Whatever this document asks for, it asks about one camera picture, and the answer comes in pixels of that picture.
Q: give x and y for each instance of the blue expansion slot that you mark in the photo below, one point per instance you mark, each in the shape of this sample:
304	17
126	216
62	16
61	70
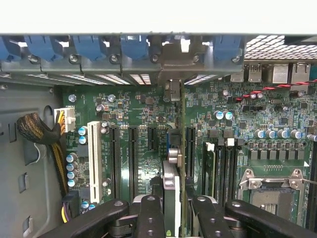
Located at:
168	141

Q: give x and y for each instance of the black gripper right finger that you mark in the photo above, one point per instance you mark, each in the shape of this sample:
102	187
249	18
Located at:
208	220

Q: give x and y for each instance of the short black expansion slot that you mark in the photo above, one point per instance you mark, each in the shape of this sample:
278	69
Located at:
152	138

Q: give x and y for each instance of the black RAM slot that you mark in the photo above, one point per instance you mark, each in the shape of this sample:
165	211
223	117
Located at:
219	173
227	173
235	173

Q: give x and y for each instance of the green motherboard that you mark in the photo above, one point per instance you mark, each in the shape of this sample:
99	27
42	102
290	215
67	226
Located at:
138	111

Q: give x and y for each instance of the dark RAM stick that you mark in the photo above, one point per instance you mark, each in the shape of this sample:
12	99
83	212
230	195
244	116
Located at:
213	173

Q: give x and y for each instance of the white PCI expansion slot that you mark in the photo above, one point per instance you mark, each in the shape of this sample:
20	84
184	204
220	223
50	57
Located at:
94	161

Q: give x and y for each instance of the blue card retention clip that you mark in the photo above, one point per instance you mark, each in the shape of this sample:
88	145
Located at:
135	47
89	48
226	48
42	48
7	49

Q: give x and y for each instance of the thin locking lever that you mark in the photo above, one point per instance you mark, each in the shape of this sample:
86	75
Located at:
309	181

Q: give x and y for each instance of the CPU socket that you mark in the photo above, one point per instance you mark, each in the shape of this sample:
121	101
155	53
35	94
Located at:
270	200

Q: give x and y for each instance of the black open PC case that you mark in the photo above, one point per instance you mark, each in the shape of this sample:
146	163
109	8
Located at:
62	72

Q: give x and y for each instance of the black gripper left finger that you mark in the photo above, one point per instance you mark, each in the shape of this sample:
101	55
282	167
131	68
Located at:
149	218

